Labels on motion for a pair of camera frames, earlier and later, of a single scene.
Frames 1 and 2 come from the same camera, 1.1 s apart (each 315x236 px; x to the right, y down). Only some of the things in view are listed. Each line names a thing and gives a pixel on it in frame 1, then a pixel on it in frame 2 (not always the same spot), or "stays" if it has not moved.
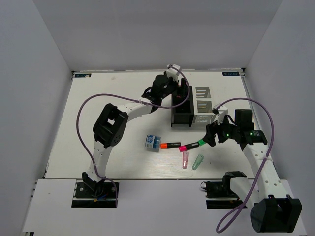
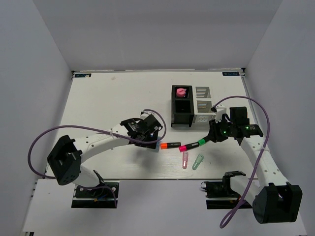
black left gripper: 182,92 to 153,137
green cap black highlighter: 201,142 stays
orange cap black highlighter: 168,145 stays
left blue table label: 82,75 stays
